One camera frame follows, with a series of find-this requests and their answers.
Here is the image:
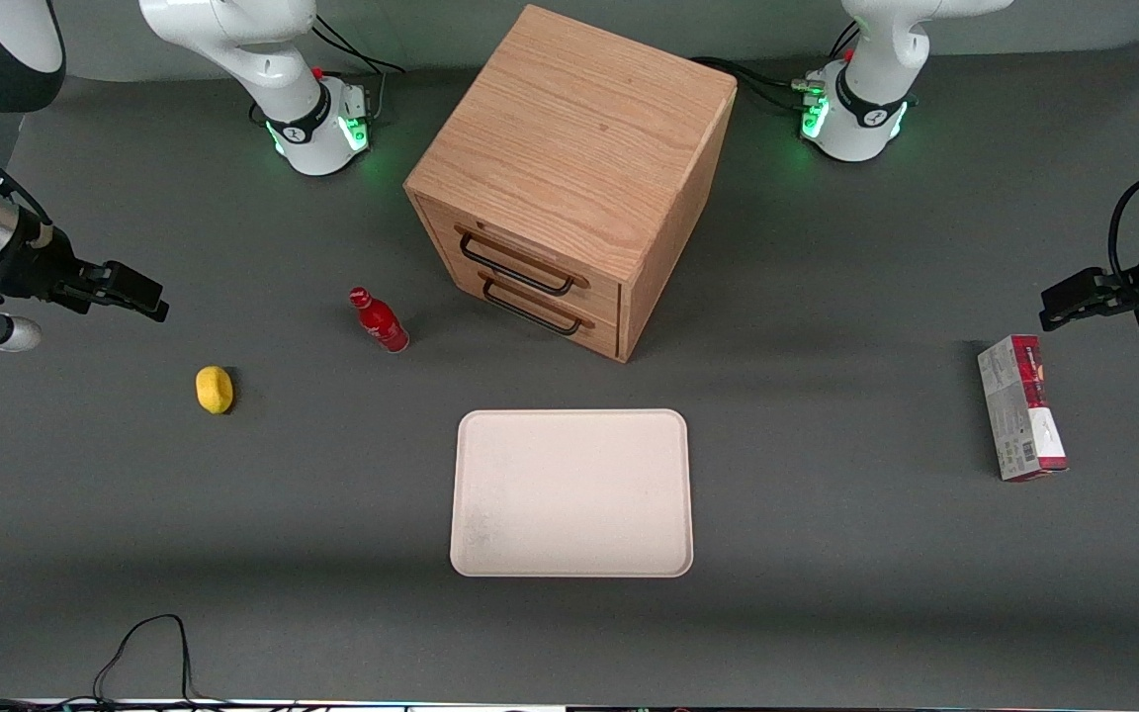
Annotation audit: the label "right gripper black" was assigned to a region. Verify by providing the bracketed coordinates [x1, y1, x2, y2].
[0, 225, 171, 323]

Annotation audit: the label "black left arm base cables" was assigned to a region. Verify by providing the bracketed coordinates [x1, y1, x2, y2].
[688, 20, 862, 116]

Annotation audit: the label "long black drawer handle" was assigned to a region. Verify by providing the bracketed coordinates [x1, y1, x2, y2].
[458, 228, 577, 298]

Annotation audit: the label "short black drawer handle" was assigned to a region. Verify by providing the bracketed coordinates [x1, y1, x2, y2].
[480, 279, 583, 338]

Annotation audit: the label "beige rectangular tray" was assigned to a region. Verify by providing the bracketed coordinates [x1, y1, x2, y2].
[450, 408, 695, 579]

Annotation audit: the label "black arm base cables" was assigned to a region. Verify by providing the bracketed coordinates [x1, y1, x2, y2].
[688, 20, 862, 116]
[312, 14, 408, 126]

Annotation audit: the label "red coke bottle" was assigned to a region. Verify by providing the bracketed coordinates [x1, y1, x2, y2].
[348, 286, 410, 354]

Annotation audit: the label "wooden drawer cabinet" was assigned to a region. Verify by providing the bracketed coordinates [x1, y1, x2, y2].
[403, 5, 739, 364]

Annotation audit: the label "thin black looped cable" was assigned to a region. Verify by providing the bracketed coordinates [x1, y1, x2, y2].
[0, 613, 234, 712]

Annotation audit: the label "black right arm base cables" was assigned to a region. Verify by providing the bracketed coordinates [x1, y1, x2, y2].
[312, 14, 408, 126]

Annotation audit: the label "yellow lemon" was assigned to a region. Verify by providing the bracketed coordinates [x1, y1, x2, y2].
[195, 365, 235, 415]

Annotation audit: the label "red and white carton box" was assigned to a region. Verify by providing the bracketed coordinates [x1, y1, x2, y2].
[977, 334, 1070, 483]

